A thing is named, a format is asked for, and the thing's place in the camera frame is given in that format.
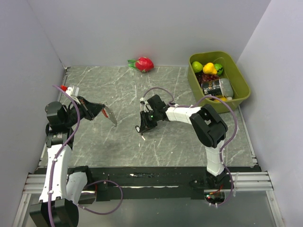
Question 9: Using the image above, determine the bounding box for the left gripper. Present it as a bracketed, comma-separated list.
[63, 96, 105, 127]

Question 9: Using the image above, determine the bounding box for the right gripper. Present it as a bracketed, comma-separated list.
[139, 110, 160, 133]

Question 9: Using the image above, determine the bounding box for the small black key fob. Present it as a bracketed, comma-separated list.
[135, 125, 146, 141]

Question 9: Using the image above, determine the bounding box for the red and silver key organizer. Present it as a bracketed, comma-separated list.
[102, 103, 117, 127]

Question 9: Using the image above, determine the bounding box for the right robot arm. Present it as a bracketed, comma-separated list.
[135, 95, 228, 189]

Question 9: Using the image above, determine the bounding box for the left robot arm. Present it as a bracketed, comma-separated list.
[29, 96, 106, 227]

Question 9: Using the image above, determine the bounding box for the red dragon fruit toy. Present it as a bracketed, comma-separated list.
[127, 57, 154, 72]

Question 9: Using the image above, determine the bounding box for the dark red grapes toy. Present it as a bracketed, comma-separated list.
[196, 72, 220, 84]

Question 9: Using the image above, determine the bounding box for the green lime toy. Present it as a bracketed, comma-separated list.
[191, 61, 203, 73]

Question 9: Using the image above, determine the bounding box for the yellow lemon toy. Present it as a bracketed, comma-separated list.
[213, 97, 227, 103]

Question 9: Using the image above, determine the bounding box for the yellow pear toy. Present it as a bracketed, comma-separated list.
[203, 62, 217, 75]

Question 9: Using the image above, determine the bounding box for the black labelled cup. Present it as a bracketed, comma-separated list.
[201, 79, 234, 98]

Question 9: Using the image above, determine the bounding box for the green watermelon toy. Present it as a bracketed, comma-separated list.
[214, 63, 223, 76]

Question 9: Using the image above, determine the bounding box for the olive green plastic bin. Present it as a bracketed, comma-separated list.
[187, 51, 250, 110]

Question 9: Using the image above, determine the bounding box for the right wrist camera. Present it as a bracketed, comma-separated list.
[140, 97, 151, 113]

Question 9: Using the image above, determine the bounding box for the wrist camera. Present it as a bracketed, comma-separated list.
[140, 97, 151, 113]
[61, 85, 79, 102]

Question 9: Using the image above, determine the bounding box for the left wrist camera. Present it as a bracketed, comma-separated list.
[61, 85, 79, 102]

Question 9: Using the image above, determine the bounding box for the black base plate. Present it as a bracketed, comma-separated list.
[63, 166, 261, 202]

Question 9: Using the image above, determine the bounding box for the aluminium rail frame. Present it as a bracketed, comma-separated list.
[22, 158, 274, 194]

